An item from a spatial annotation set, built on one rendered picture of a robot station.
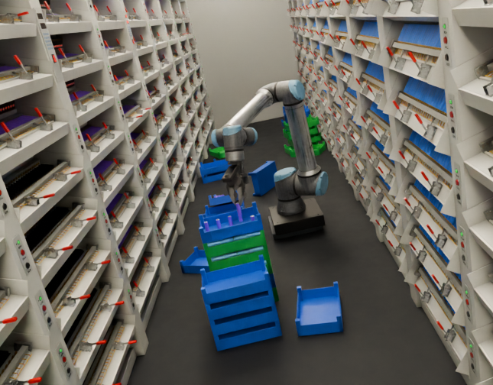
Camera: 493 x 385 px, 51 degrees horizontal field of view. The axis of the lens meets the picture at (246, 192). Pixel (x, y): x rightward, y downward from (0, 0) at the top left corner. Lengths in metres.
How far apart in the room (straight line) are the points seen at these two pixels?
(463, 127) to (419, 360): 1.05
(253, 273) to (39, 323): 1.09
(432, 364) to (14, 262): 1.51
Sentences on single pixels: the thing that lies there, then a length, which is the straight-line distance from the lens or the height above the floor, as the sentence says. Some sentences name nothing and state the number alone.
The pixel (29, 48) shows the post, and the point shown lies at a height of 1.42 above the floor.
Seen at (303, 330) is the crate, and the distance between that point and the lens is 2.36.
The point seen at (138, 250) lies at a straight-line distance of 2.72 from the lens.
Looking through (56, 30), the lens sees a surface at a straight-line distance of 2.36.
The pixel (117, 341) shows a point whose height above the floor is 0.19.
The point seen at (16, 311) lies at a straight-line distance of 1.59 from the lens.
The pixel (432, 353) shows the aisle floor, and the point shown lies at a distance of 2.21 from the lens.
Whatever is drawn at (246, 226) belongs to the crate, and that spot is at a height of 0.44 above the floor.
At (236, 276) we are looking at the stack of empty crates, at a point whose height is 0.24.
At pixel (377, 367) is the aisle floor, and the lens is 2.16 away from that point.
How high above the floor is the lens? 1.36
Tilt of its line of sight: 18 degrees down
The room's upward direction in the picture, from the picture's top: 13 degrees counter-clockwise
